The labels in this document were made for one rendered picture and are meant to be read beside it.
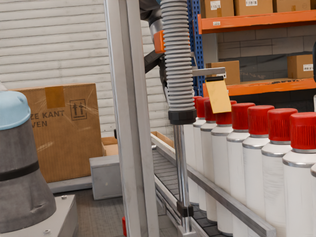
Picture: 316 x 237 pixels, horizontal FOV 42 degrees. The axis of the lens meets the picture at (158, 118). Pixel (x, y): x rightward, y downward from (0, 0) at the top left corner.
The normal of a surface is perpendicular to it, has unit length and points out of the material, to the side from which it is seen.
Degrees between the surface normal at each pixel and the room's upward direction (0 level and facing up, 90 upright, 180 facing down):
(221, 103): 61
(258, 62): 90
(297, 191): 90
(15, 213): 72
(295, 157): 42
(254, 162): 90
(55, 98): 90
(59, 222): 3
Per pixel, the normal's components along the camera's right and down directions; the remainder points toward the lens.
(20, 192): 0.57, -0.27
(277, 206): -0.69, 0.14
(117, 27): 0.21, 0.10
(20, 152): 0.78, -0.01
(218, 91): 0.15, -0.40
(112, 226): -0.08, -0.99
